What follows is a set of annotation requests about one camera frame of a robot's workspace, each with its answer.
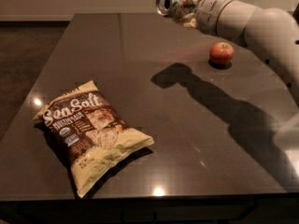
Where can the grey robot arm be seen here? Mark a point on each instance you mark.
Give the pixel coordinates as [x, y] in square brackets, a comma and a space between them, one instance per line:
[272, 34]

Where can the red apple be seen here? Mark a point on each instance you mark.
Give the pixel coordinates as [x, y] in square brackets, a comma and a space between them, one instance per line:
[221, 53]

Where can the sea salt chip bag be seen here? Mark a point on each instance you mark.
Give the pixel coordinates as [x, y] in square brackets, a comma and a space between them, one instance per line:
[91, 132]

